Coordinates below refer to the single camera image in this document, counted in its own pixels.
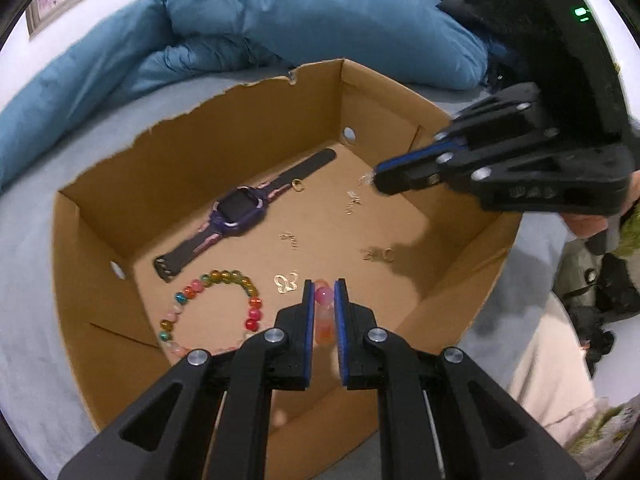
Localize person's right hand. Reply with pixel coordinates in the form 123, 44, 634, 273
560, 169, 640, 242

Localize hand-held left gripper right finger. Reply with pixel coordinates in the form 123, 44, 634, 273
334, 277, 586, 480

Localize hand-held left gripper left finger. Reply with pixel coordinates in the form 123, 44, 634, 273
59, 280, 317, 480

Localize black bag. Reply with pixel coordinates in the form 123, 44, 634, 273
552, 252, 640, 376

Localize brown cardboard box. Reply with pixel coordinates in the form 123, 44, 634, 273
51, 57, 523, 480

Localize green shaggy rug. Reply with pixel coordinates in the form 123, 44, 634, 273
565, 400, 640, 466

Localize black jacket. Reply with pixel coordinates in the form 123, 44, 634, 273
435, 0, 531, 96

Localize purple smart watch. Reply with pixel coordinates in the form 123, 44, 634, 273
154, 147, 338, 283

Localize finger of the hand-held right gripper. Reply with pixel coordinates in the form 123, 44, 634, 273
432, 82, 561, 151
375, 137, 633, 216

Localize pink orange bead bracelet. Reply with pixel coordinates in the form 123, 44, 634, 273
314, 280, 337, 346

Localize rainbow bead bracelet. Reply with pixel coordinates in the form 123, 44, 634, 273
159, 269, 263, 358

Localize blue duvet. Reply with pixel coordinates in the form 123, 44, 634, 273
0, 0, 491, 193

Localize person's right leg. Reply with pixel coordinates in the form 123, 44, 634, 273
505, 290, 601, 448

